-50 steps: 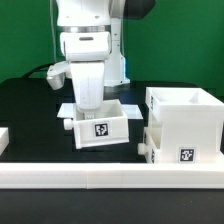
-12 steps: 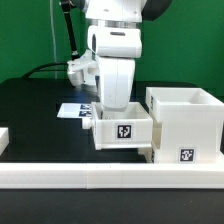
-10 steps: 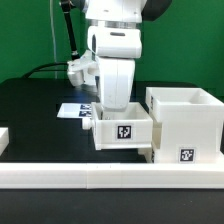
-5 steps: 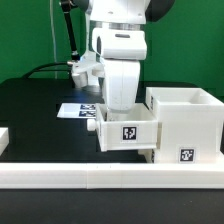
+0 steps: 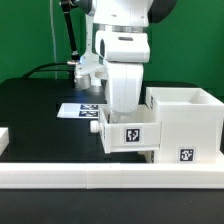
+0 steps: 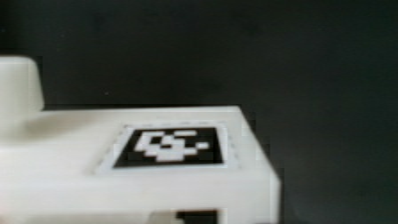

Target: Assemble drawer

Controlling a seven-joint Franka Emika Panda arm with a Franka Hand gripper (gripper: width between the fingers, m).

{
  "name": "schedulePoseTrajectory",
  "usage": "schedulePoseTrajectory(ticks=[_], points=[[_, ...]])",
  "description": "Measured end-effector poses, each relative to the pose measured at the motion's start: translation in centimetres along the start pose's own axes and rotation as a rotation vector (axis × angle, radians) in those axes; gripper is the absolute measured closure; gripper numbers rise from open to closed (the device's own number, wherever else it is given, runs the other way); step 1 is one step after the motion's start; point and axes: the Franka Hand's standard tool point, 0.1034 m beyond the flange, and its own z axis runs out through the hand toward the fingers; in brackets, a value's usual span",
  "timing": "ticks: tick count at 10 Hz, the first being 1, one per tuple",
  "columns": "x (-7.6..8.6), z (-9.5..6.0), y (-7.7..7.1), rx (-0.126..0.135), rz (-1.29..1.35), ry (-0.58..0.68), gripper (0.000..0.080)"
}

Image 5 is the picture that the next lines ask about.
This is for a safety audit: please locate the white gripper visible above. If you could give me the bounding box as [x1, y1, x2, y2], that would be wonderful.
[105, 62, 143, 114]

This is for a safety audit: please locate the white drawer box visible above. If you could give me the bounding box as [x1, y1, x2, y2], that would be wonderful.
[139, 151, 154, 163]
[90, 105, 161, 154]

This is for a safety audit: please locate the white drawer cabinet frame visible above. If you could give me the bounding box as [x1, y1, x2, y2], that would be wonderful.
[145, 87, 224, 164]

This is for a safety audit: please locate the white drawer box front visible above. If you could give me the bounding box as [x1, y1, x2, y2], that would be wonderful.
[139, 151, 154, 163]

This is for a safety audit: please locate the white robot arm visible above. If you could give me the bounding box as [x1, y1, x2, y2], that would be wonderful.
[60, 0, 177, 115]

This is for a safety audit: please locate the white marker base plate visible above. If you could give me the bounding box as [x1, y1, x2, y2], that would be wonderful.
[57, 103, 101, 119]

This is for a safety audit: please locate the black cable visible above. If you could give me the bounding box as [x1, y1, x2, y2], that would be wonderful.
[21, 61, 81, 80]

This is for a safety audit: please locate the white obstacle fence wall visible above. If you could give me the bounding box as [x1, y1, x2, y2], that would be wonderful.
[0, 163, 224, 189]

